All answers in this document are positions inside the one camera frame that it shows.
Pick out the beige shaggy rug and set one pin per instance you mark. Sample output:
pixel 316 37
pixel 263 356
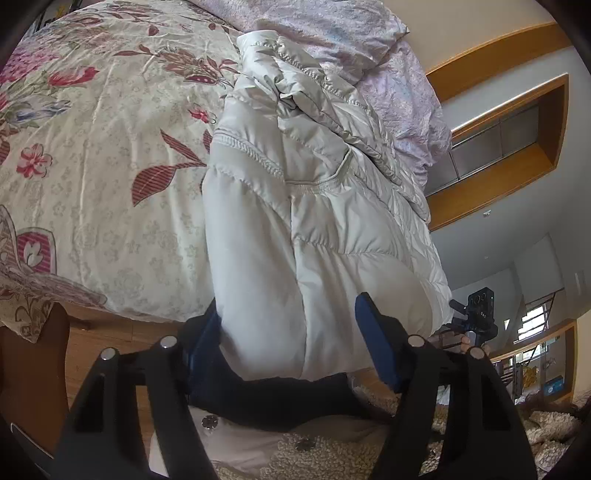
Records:
pixel 295 452

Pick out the wooden door frame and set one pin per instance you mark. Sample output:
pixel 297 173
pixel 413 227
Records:
pixel 503 152

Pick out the white puffer jacket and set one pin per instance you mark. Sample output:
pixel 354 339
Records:
pixel 286 258

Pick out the window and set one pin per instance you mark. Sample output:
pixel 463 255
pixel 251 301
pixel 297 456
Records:
pixel 540 332

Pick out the wooden bed footboard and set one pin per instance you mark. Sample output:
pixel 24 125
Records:
pixel 27 378

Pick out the person's right hand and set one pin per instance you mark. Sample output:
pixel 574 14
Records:
pixel 465 344

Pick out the dark cloth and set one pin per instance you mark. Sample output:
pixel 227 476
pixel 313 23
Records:
pixel 286 401

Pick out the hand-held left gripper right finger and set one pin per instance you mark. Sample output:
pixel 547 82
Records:
pixel 376 341

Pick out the purple patterned pillow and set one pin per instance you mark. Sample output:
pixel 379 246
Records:
pixel 323 27
pixel 406 106

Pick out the floral bed quilt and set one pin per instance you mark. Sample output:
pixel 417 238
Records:
pixel 101 152

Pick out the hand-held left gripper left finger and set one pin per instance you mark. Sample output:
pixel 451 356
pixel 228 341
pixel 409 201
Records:
pixel 203 350

